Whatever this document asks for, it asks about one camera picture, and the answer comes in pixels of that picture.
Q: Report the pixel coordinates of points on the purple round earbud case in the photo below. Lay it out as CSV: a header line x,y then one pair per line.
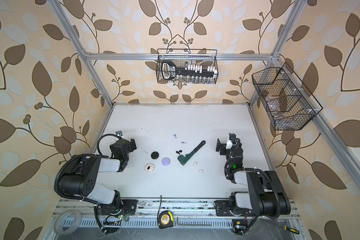
x,y
166,161

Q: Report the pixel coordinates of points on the yellow black tape measure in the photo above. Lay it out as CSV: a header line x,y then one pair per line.
x,y
165,220

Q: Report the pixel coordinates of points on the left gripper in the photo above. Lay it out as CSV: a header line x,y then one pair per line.
x,y
130,144

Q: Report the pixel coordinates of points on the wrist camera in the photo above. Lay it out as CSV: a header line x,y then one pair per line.
x,y
231,141
119,134

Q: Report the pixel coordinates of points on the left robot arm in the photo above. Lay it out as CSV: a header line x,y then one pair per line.
x,y
78,178

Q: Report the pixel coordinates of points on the black wire basket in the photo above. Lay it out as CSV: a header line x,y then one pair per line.
x,y
194,56
288,101

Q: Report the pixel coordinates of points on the black wire basket back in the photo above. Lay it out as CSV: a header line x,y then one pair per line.
x,y
194,56

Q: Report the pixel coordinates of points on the white earbud charging case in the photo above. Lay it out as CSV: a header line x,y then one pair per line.
x,y
149,167

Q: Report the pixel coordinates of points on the clear tape roll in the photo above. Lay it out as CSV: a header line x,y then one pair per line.
x,y
67,222

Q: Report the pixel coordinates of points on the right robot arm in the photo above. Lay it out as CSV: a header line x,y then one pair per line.
x,y
265,195

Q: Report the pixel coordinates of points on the black wire basket right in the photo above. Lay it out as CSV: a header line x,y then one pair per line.
x,y
288,101

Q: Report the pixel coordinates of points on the green pipe wrench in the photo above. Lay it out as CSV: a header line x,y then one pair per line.
x,y
183,159

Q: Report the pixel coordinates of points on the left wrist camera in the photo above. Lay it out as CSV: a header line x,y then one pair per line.
x,y
119,134

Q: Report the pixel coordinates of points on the yellow handled screwdriver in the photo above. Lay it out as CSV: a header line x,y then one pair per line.
x,y
294,231

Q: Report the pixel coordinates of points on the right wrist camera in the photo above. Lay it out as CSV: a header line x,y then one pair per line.
x,y
231,141

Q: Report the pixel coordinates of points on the black round earbud case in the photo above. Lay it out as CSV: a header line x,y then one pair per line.
x,y
154,155

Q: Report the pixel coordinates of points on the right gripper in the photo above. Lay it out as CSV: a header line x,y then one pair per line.
x,y
223,147

